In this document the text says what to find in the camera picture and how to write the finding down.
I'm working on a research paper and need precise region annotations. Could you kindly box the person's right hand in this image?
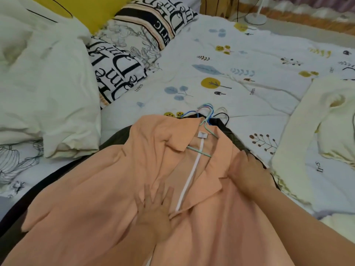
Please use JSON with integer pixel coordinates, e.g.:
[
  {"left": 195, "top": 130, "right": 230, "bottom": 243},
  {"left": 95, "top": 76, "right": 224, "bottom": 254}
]
[{"left": 227, "top": 150, "right": 275, "bottom": 196}]

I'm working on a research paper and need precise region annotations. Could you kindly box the person's left hand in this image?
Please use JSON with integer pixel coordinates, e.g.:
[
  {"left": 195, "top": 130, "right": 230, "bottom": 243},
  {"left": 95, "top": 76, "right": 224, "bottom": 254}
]
[{"left": 134, "top": 182, "right": 175, "bottom": 243}]

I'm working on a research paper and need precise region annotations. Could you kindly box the teal hanger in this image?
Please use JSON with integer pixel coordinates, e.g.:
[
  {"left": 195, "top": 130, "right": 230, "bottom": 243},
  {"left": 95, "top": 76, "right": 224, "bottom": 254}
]
[{"left": 187, "top": 103, "right": 218, "bottom": 158}]

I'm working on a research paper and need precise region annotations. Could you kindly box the black white printed pillow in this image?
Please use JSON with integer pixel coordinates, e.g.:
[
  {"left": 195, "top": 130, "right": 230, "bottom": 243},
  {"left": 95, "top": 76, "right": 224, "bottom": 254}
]
[
  {"left": 95, "top": 0, "right": 199, "bottom": 71},
  {"left": 0, "top": 35, "right": 148, "bottom": 198}
]

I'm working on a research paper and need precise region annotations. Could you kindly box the yellow black bed headboard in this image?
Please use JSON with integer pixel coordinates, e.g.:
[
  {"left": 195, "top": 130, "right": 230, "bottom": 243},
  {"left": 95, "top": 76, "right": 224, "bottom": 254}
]
[{"left": 29, "top": 0, "right": 136, "bottom": 35}]

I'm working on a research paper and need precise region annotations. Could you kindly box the person's right forearm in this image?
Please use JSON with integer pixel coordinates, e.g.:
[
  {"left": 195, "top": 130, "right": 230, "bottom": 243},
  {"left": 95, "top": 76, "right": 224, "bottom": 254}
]
[{"left": 254, "top": 183, "right": 355, "bottom": 266}]

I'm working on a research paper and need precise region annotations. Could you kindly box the cream lace-up knit sweater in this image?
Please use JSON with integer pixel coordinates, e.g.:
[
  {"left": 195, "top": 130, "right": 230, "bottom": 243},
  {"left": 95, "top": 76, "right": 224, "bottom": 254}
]
[{"left": 271, "top": 77, "right": 355, "bottom": 205}]

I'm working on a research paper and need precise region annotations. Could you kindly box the blue plastic hanger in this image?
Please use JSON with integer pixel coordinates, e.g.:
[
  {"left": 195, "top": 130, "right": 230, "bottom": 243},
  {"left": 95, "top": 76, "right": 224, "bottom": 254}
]
[{"left": 180, "top": 103, "right": 214, "bottom": 119}]

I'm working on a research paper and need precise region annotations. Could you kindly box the peach blazer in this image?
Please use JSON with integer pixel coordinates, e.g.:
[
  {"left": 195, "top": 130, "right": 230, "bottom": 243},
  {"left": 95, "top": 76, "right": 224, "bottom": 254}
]
[{"left": 3, "top": 115, "right": 294, "bottom": 266}]

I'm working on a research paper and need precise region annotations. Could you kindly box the white standing fan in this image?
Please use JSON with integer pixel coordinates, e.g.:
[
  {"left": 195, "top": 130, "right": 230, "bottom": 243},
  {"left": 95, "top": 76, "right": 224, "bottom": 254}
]
[{"left": 245, "top": 0, "right": 268, "bottom": 25}]

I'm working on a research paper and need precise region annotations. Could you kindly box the cream padded jacket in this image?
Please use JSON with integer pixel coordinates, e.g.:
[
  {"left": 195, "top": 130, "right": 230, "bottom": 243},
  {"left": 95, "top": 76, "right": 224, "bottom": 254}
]
[{"left": 0, "top": 0, "right": 102, "bottom": 160}]

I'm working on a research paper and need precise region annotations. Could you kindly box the person's left forearm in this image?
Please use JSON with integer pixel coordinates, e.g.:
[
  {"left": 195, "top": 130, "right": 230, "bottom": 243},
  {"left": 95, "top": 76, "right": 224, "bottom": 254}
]
[{"left": 91, "top": 224, "right": 167, "bottom": 266}]

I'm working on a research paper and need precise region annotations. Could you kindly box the black leather jacket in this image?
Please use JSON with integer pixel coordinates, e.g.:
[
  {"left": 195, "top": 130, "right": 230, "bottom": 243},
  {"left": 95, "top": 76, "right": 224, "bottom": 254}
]
[{"left": 0, "top": 151, "right": 281, "bottom": 239}]

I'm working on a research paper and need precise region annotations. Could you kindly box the purple curtain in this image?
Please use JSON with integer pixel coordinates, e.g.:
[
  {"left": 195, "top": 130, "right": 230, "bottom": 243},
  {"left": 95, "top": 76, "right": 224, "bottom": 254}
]
[{"left": 238, "top": 0, "right": 355, "bottom": 36}]

